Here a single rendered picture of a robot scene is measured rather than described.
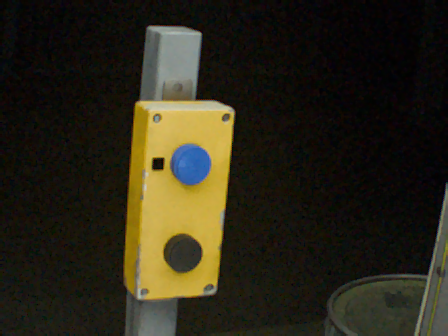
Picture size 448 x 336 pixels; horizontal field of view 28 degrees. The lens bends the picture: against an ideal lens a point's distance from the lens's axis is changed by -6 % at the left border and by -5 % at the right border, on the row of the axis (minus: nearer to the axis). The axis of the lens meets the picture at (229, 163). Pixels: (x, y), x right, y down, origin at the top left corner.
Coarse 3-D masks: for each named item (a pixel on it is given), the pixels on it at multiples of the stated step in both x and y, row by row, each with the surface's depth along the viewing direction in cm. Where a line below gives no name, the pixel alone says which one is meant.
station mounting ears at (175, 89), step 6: (168, 78) 122; (174, 78) 122; (180, 78) 123; (186, 78) 123; (168, 84) 122; (174, 84) 122; (180, 84) 123; (186, 84) 123; (192, 84) 123; (168, 90) 122; (174, 90) 123; (180, 90) 123; (186, 90) 123; (162, 96) 122; (168, 96) 122; (174, 96) 123; (180, 96) 123; (186, 96) 124; (150, 300) 130; (156, 300) 130; (162, 300) 130; (168, 300) 131
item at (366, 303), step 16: (352, 288) 249; (368, 288) 251; (384, 288) 252; (400, 288) 252; (416, 288) 253; (336, 304) 237; (352, 304) 239; (368, 304) 241; (384, 304) 241; (400, 304) 242; (416, 304) 242; (352, 320) 229; (368, 320) 230; (384, 320) 230; (400, 320) 231; (416, 320) 231
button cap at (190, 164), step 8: (184, 144) 119; (192, 144) 119; (176, 152) 119; (184, 152) 118; (192, 152) 118; (200, 152) 118; (176, 160) 118; (184, 160) 118; (192, 160) 118; (200, 160) 119; (208, 160) 119; (176, 168) 118; (184, 168) 118; (192, 168) 119; (200, 168) 119; (208, 168) 120; (176, 176) 118; (184, 176) 118; (192, 176) 119; (200, 176) 119; (192, 184) 120
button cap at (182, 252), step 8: (168, 240) 122; (176, 240) 121; (184, 240) 121; (192, 240) 122; (168, 248) 121; (176, 248) 121; (184, 248) 121; (192, 248) 122; (200, 248) 122; (168, 256) 121; (176, 256) 121; (184, 256) 122; (192, 256) 122; (200, 256) 123; (168, 264) 122; (176, 264) 121; (184, 264) 122; (192, 264) 122; (184, 272) 123
